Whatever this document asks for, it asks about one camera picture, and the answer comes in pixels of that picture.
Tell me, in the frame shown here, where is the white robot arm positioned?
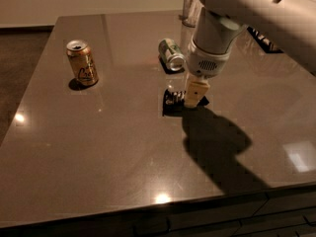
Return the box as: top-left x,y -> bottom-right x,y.
184,0 -> 316,108

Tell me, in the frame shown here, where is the black wire packet basket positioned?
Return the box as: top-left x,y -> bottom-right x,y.
247,27 -> 282,53

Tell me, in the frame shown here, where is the clear cup with stirrers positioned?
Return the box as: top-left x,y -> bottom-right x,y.
182,0 -> 201,28

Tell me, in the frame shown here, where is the orange soda can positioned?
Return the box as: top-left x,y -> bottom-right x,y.
66,39 -> 99,87

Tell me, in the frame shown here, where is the black rxbar chocolate bar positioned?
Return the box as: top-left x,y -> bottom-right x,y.
162,90 -> 209,117

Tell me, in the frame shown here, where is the green soda can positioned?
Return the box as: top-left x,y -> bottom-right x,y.
158,39 -> 185,72

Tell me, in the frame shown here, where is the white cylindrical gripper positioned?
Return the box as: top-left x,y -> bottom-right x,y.
184,8 -> 245,109

